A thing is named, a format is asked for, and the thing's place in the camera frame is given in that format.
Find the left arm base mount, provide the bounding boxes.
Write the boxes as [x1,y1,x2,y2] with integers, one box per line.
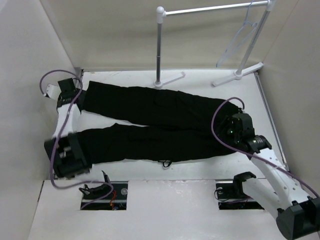
[79,181,129,211]

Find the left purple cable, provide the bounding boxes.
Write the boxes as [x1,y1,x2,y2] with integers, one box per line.
[39,69,115,210]

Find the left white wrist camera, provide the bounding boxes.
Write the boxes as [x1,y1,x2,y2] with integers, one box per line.
[43,84,61,101]

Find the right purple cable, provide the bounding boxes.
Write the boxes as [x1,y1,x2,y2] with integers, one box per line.
[211,97,320,198]

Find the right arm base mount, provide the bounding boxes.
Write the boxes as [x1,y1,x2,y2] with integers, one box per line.
[214,180,264,210]

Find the light blue plastic hanger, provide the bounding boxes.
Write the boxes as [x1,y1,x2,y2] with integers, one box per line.
[215,0,258,68]

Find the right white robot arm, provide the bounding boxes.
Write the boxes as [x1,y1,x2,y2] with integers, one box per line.
[214,112,320,240]

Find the white metal clothes rack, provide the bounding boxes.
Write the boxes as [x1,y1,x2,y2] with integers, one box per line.
[154,0,276,88]

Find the purple cable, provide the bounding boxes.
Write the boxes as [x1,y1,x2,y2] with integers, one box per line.
[211,97,320,198]
[39,69,115,210]

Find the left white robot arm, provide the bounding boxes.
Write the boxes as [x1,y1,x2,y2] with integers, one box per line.
[44,78,114,200]

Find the black trousers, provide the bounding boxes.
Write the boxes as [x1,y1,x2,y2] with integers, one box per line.
[77,81,239,164]

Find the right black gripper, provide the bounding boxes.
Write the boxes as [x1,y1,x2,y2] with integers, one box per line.
[209,116,242,147]

